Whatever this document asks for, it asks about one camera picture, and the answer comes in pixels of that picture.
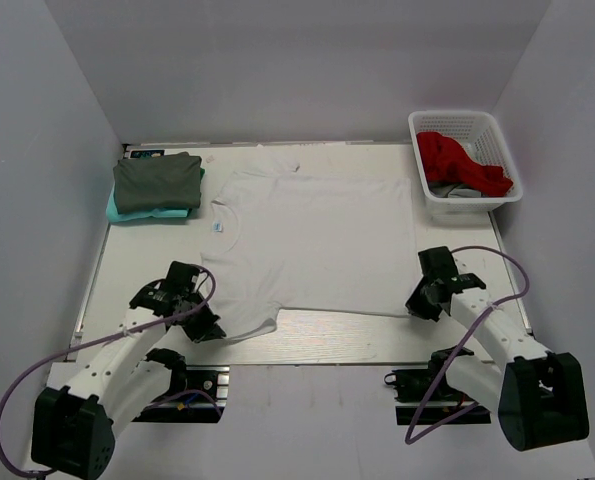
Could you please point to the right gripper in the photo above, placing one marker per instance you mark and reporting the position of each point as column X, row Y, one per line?
column 418, row 308

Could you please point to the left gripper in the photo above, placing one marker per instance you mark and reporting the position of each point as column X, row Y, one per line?
column 208, row 329

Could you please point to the white t-shirt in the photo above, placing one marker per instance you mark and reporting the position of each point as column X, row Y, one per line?
column 285, row 240

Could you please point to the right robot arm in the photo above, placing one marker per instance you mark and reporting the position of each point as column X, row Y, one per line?
column 537, row 395

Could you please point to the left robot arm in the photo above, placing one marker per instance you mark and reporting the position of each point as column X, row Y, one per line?
column 76, row 426

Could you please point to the teal folded t-shirt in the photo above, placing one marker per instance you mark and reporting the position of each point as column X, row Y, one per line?
column 114, row 217

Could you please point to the red t-shirt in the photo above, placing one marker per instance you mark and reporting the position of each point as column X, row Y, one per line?
column 444, row 160

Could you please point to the grey folded t-shirt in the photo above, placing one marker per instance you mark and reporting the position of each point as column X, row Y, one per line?
column 164, row 182

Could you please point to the white plastic basket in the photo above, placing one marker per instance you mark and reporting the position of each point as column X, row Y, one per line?
column 479, row 134

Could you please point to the blue sticker label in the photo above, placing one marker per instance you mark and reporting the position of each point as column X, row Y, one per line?
column 149, row 153

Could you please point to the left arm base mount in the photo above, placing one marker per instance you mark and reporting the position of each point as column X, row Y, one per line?
column 200, row 399

